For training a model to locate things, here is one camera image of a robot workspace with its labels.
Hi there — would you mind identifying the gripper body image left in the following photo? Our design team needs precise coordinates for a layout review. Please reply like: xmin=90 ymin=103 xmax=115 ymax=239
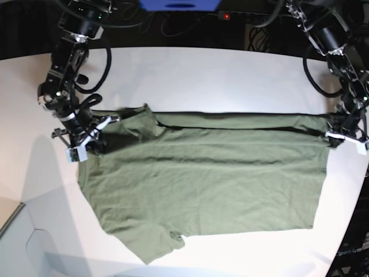
xmin=51 ymin=108 xmax=120 ymax=153

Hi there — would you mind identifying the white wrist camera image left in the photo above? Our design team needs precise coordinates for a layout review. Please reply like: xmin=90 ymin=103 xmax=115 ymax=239
xmin=66 ymin=116 xmax=110 ymax=163

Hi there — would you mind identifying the black cable image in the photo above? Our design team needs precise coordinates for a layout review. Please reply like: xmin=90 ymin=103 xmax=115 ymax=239
xmin=302 ymin=46 xmax=342 ymax=99
xmin=76 ymin=43 xmax=113 ymax=95

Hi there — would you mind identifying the black cable image right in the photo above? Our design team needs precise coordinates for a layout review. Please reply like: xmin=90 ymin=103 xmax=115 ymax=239
xmin=302 ymin=46 xmax=342 ymax=99

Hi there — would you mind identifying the blue box at top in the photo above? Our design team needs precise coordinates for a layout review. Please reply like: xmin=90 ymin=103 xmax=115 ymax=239
xmin=140 ymin=0 xmax=220 ymax=12

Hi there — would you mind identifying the grey panel at corner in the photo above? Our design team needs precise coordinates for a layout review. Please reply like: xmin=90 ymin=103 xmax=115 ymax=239
xmin=1 ymin=203 xmax=55 ymax=276

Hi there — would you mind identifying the black power strip red light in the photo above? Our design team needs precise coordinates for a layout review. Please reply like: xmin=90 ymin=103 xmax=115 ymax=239
xmin=216 ymin=10 xmax=270 ymax=25

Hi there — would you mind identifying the black cable image left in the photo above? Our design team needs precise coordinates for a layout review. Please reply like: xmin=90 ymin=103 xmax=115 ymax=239
xmin=76 ymin=43 xmax=113 ymax=95

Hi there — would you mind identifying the green t-shirt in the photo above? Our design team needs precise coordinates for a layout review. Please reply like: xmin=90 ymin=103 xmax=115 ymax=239
xmin=78 ymin=106 xmax=330 ymax=264

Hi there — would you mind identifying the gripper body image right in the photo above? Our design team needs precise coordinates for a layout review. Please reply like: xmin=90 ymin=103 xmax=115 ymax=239
xmin=328 ymin=108 xmax=368 ymax=138

